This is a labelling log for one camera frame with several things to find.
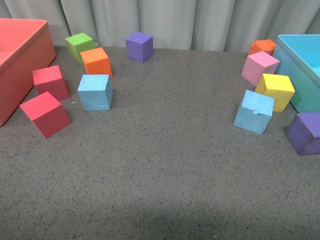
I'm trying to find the light blue block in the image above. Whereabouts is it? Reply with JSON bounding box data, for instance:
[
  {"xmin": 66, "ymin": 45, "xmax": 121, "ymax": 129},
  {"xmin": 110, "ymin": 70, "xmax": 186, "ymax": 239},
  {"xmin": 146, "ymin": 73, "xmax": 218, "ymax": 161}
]
[{"xmin": 77, "ymin": 74, "xmax": 113, "ymax": 111}]

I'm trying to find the light blue block notched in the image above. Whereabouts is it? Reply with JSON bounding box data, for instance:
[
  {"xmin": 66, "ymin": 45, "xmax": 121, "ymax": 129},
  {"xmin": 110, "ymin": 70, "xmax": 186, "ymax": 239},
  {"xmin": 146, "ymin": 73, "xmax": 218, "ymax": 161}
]
[{"xmin": 233, "ymin": 90, "xmax": 275, "ymax": 135}]

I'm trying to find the purple foam block back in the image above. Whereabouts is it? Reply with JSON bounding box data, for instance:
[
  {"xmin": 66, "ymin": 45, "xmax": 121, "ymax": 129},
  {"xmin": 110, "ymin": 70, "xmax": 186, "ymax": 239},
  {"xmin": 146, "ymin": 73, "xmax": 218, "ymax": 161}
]
[{"xmin": 125, "ymin": 32, "xmax": 154, "ymax": 63}]

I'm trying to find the purple foam block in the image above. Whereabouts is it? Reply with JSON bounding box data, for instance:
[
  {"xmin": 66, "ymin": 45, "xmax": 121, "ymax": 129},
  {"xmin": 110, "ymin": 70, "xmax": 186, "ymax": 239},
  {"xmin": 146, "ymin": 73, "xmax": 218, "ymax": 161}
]
[
  {"xmin": 285, "ymin": 111, "xmax": 320, "ymax": 156},
  {"xmin": 125, "ymin": 32, "xmax": 154, "ymax": 63}
]

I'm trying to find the orange foam block left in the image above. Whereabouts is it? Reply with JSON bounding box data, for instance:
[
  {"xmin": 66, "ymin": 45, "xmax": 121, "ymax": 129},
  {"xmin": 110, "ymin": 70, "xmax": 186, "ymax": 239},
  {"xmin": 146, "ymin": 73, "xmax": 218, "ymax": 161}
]
[{"xmin": 80, "ymin": 47, "xmax": 113, "ymax": 77}]

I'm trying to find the orange foam block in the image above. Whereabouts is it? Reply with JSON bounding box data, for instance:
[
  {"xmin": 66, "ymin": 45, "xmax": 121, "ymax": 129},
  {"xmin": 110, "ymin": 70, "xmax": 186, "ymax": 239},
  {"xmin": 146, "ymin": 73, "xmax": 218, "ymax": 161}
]
[
  {"xmin": 248, "ymin": 39, "xmax": 276, "ymax": 56},
  {"xmin": 80, "ymin": 47, "xmax": 113, "ymax": 77}
]

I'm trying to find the green foam block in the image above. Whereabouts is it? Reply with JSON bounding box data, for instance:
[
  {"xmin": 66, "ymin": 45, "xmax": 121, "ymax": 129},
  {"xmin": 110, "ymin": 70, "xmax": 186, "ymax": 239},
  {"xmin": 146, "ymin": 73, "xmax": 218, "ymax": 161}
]
[{"xmin": 65, "ymin": 32, "xmax": 96, "ymax": 64}]

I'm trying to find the red foam block front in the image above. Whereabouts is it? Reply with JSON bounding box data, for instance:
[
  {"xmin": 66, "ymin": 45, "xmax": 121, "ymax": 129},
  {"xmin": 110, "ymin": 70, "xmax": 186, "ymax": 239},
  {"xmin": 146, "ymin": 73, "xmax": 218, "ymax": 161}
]
[{"xmin": 19, "ymin": 91, "xmax": 71, "ymax": 139}]

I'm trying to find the red foam block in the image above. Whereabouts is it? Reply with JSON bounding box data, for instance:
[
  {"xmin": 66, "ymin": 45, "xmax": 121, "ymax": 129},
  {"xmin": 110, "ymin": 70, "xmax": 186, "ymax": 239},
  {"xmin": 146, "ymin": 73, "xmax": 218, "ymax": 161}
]
[
  {"xmin": 32, "ymin": 65, "xmax": 70, "ymax": 101},
  {"xmin": 19, "ymin": 91, "xmax": 71, "ymax": 139}
]

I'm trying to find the pink foam block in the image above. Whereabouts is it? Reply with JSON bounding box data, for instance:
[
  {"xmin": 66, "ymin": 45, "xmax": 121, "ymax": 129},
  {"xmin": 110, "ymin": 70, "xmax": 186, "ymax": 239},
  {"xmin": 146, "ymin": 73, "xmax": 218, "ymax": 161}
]
[{"xmin": 241, "ymin": 51, "xmax": 280, "ymax": 87}]

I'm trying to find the white curtain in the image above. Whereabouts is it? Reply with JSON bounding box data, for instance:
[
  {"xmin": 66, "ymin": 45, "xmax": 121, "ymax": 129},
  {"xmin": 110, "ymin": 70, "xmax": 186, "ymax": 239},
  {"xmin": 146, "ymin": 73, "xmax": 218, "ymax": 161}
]
[{"xmin": 0, "ymin": 0, "xmax": 320, "ymax": 53}]

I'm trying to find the red foam block rear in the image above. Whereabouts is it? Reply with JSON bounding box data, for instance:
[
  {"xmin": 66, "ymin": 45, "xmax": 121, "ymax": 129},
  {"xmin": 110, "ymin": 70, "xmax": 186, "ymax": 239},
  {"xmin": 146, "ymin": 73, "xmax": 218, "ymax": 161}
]
[{"xmin": 32, "ymin": 65, "xmax": 70, "ymax": 101}]

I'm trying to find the yellow foam block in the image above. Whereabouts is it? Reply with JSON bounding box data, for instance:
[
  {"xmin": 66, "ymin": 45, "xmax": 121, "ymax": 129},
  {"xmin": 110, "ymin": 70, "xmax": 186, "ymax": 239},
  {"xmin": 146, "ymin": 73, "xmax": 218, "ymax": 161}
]
[{"xmin": 255, "ymin": 73, "xmax": 295, "ymax": 112}]

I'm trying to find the orange foam block right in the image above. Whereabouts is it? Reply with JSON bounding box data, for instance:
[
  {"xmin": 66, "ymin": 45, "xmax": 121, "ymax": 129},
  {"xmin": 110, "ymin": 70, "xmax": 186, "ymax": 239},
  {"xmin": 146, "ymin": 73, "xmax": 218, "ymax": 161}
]
[{"xmin": 248, "ymin": 39, "xmax": 276, "ymax": 56}]

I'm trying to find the purple foam block right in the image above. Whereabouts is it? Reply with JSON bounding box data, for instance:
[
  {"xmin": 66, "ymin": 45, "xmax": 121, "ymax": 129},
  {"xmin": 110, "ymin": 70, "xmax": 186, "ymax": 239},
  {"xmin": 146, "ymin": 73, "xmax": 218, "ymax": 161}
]
[{"xmin": 285, "ymin": 111, "xmax": 320, "ymax": 156}]

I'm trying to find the light blue plastic bin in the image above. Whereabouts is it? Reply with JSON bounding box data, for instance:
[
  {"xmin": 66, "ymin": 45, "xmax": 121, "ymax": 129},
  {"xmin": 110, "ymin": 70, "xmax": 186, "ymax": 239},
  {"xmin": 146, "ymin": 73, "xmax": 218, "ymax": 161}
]
[{"xmin": 273, "ymin": 34, "xmax": 320, "ymax": 113}]

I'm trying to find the red plastic bin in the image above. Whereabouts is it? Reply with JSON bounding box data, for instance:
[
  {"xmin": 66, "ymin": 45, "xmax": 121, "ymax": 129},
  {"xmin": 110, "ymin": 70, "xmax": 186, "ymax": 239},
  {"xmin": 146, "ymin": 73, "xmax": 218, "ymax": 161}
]
[{"xmin": 0, "ymin": 18, "xmax": 57, "ymax": 126}]

